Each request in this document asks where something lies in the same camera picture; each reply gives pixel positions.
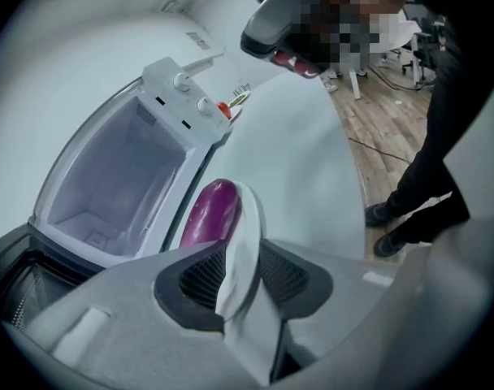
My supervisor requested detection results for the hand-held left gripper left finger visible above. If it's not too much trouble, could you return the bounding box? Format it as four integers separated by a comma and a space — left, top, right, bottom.
1, 241, 272, 390

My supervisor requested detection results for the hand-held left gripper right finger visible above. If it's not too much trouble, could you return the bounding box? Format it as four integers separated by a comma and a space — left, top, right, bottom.
258, 237, 431, 386

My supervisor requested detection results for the purple eggplant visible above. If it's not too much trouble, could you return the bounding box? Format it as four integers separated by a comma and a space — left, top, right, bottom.
178, 178, 244, 249

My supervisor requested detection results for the white microwave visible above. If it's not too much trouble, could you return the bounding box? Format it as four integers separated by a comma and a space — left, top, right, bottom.
0, 10, 254, 335

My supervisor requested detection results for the person's left black shoe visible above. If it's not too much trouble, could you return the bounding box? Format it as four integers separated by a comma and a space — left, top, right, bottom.
372, 232, 409, 258

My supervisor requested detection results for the person's black shoe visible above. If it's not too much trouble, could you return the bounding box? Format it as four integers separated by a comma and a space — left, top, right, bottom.
364, 201, 398, 228
372, 232, 409, 258

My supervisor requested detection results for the person's right black shoe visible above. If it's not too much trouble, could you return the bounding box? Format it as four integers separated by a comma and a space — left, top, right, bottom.
364, 201, 398, 228

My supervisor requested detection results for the white table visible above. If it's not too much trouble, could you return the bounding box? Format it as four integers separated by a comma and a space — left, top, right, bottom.
165, 69, 368, 267

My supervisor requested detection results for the person in black clothes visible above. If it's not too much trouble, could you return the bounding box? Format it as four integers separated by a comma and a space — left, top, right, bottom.
387, 0, 494, 245

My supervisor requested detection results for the white desk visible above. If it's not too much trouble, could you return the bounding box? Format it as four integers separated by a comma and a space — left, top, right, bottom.
344, 14, 418, 99

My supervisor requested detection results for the grey head-mounted rig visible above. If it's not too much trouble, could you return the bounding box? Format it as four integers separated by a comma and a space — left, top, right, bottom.
239, 0, 317, 60

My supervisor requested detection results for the black floor cable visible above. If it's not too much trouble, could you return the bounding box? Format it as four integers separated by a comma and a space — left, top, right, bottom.
346, 136, 414, 164

